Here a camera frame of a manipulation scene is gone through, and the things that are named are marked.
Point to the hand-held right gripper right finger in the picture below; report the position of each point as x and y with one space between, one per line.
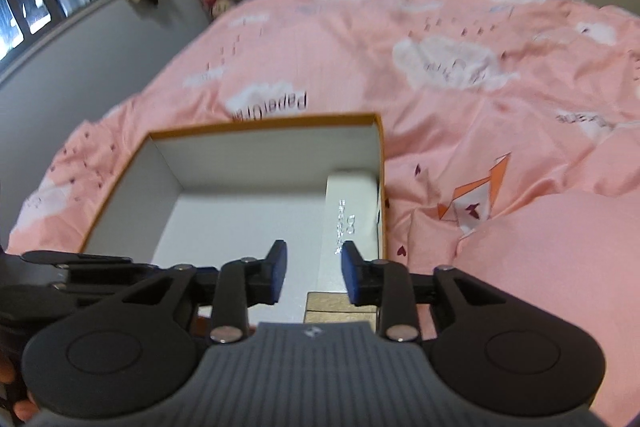
350 277

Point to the long white box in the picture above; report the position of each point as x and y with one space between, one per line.
345 207

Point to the person's left hand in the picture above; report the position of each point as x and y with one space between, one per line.
6 369

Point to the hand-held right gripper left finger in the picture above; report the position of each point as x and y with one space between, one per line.
276 274

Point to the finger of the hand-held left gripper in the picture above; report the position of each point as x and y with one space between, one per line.
100 268
95 292

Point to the small gold box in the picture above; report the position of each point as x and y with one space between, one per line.
325 307

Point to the orange cardboard box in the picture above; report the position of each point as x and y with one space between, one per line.
250 157

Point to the pink printed blanket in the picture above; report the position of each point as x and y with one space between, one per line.
350 57

